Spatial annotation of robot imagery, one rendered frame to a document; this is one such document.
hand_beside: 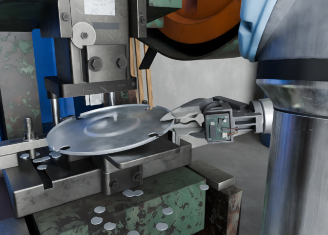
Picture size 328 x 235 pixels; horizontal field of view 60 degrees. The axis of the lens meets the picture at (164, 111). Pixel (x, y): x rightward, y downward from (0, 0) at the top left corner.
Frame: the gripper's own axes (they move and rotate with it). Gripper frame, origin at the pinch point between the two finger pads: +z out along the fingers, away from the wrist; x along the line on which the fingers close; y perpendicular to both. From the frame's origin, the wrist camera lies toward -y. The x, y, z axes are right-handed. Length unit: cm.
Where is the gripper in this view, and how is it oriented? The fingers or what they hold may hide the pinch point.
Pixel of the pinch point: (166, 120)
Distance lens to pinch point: 65.2
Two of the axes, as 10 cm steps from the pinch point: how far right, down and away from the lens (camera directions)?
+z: -9.9, 0.8, 0.8
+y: -0.6, 2.5, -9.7
